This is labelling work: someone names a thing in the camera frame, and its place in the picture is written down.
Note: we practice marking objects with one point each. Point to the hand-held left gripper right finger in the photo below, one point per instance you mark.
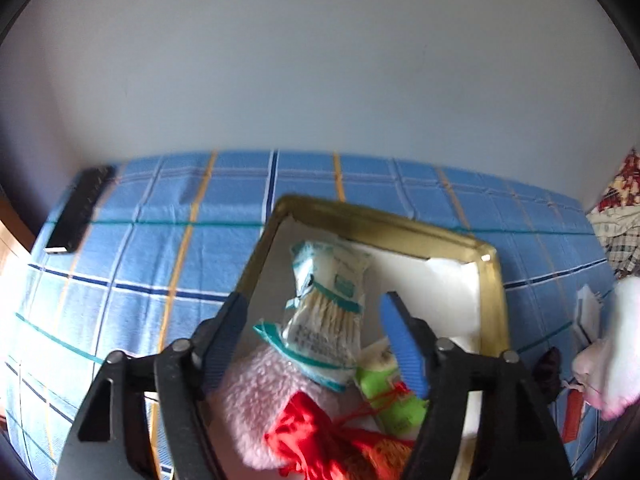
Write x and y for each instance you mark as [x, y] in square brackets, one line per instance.
[405, 355]

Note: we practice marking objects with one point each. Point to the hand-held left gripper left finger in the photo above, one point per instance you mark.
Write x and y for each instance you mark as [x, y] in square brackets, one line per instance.
[227, 340]

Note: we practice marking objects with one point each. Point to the green tissue packet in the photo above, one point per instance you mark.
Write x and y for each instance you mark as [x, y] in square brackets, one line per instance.
[372, 380]

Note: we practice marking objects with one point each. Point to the pink fluffy sock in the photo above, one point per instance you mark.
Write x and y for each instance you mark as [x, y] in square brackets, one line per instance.
[250, 400]

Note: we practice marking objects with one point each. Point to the gold metal tin box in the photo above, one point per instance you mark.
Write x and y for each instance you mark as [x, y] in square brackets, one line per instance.
[440, 290]

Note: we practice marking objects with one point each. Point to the cotton swab bag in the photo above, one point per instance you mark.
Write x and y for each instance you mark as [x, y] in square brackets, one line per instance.
[325, 320]

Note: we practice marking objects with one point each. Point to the red fabric pouch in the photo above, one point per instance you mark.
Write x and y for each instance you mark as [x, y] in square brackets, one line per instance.
[305, 435]

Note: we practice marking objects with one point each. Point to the dark purple cloth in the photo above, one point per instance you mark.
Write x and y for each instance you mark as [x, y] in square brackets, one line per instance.
[547, 372]

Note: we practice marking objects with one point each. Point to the red ribbed silicone pad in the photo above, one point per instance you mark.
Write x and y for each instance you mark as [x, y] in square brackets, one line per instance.
[572, 415]

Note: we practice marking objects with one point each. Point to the white sponge block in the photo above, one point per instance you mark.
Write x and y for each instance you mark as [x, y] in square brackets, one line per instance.
[590, 315]

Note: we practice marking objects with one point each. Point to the blue plaid bed sheet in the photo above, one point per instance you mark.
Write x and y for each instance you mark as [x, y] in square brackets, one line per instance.
[150, 260]

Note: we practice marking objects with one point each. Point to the black smartphone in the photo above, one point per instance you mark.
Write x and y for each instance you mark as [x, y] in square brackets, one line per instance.
[75, 210]

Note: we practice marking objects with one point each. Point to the wooden door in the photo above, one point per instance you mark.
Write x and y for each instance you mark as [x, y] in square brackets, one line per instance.
[10, 240]

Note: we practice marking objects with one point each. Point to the white plaid quilt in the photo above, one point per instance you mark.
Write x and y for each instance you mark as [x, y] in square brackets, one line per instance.
[620, 240]

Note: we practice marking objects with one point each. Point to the red patterned cloth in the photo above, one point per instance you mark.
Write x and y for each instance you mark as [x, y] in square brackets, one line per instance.
[625, 185]

